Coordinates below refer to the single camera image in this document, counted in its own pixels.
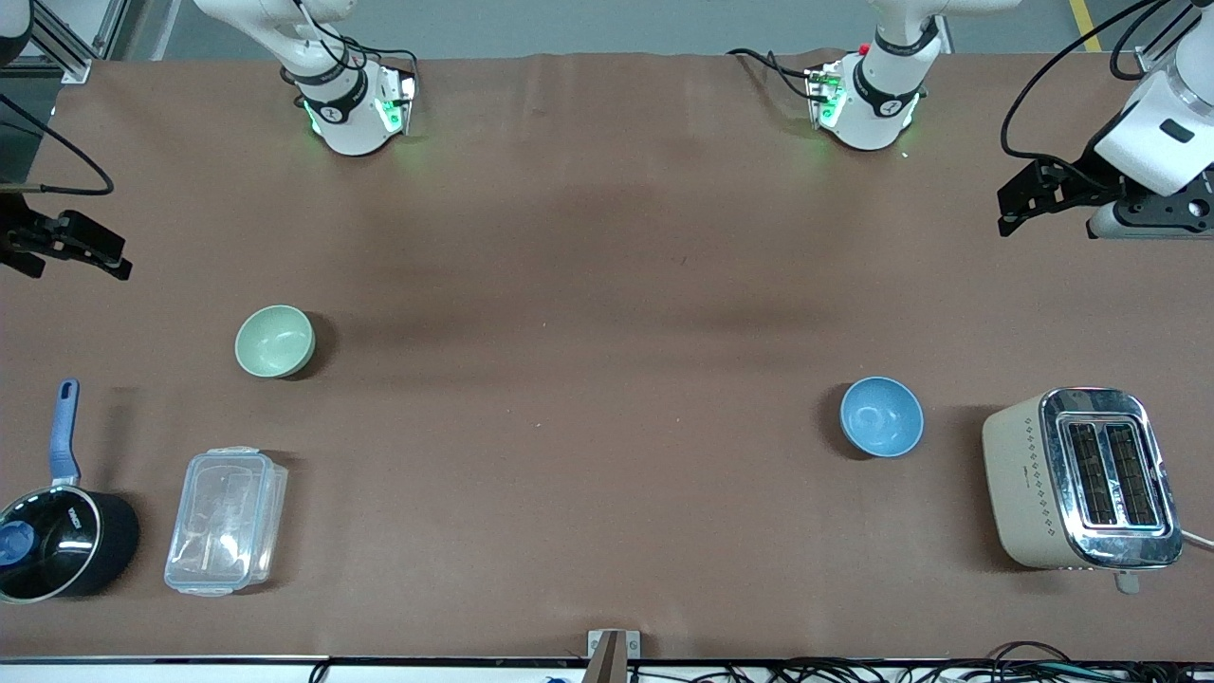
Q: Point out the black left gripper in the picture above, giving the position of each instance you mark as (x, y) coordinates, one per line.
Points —
(1084, 180)

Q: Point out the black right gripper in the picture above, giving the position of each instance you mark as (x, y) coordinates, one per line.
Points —
(13, 235)

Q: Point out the green bowl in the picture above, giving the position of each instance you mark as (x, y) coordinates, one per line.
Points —
(275, 341)

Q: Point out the blue bowl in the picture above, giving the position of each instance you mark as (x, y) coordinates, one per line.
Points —
(881, 417)

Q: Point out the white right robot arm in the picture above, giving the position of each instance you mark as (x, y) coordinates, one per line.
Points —
(351, 123)

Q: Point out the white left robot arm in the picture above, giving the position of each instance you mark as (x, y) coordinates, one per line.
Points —
(873, 104)

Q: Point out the beige chrome toaster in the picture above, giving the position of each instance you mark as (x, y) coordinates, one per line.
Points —
(1029, 484)

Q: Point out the clear plastic food container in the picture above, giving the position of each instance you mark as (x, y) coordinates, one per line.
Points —
(226, 522)

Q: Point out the glass lid with blue knob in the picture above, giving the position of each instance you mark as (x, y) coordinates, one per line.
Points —
(52, 545)

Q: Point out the brown table cover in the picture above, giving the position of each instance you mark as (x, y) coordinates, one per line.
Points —
(607, 285)

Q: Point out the aluminium frame profile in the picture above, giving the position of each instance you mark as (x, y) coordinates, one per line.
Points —
(71, 47)

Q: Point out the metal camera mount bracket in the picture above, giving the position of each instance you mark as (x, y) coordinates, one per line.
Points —
(607, 655)

